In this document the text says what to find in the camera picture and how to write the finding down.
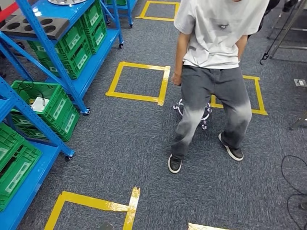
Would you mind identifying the tangled black cable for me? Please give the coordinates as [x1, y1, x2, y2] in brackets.
[17, 79, 46, 107]

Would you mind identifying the grey foam tray with holes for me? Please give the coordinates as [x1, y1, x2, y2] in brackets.
[0, 14, 70, 41]

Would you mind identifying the person's right hand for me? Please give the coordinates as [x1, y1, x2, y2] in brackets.
[171, 72, 182, 87]

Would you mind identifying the blue metal shelf rack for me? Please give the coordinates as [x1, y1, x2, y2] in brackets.
[0, 0, 126, 115]
[0, 76, 76, 230]
[102, 0, 138, 29]

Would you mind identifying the white flat item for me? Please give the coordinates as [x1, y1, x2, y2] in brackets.
[30, 96, 50, 112]

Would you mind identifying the green plastic crate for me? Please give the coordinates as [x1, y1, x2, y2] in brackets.
[0, 122, 43, 212]
[11, 80, 73, 127]
[11, 106, 80, 142]
[105, 0, 128, 7]
[27, 19, 87, 61]
[36, 41, 93, 80]
[81, 0, 104, 33]
[86, 19, 107, 55]

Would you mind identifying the person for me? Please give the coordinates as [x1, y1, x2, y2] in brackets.
[168, 0, 271, 174]

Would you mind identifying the black floor cable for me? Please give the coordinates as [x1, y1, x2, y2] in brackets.
[281, 155, 307, 223]

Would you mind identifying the dark grey robot part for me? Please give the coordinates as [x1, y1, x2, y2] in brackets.
[97, 221, 114, 230]

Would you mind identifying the chrome wheeled stool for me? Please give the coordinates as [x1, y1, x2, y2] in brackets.
[172, 98, 213, 130]

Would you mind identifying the black tripod stand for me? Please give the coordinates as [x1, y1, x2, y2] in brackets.
[259, 0, 307, 66]

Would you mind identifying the silver wheel cover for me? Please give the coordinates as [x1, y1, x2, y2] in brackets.
[48, 0, 87, 6]

